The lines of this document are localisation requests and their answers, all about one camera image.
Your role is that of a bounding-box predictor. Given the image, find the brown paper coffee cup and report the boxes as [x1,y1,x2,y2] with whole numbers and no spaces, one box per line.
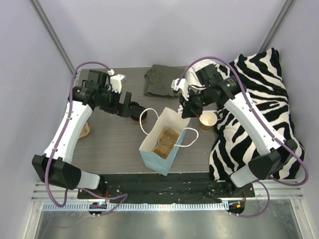
[134,119,147,127]

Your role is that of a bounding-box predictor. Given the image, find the brown cardboard cup carrier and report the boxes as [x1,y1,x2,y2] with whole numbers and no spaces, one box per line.
[151,128,179,159]

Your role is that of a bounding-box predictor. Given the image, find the light blue paper bag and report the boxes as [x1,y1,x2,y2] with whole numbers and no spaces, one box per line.
[139,107,199,176]

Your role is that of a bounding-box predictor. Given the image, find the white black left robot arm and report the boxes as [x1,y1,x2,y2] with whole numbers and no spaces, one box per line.
[32,70,132,199]

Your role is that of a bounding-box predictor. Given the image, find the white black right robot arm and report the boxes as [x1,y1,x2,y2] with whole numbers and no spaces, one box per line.
[171,64,300,197]

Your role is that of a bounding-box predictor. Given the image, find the white paper straws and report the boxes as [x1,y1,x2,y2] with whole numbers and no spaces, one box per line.
[176,104,217,115]

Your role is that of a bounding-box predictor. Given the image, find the white bucket hat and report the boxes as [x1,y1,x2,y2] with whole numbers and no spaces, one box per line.
[184,59,216,88]

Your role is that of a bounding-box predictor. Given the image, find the olive green folded cloth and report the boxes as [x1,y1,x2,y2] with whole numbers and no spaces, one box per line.
[144,64,184,99]

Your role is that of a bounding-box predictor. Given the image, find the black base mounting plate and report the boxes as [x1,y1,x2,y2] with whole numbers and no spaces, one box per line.
[76,173,256,203]

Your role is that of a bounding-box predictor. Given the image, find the zebra striped blanket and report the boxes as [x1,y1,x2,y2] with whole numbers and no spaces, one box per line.
[209,48,305,180]

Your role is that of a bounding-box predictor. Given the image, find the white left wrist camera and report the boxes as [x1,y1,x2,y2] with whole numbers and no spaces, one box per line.
[107,69,126,94]

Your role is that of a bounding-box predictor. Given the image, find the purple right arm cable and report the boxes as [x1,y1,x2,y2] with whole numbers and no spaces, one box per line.
[178,56,310,219]

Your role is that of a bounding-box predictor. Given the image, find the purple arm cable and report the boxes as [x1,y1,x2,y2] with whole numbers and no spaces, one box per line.
[44,61,129,215]
[178,56,310,219]

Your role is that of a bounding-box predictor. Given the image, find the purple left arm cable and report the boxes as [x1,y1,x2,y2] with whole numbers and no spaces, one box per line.
[44,61,129,215]

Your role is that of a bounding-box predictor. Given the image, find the white slotted cable duct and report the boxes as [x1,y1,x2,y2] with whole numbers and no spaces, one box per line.
[42,201,229,212]

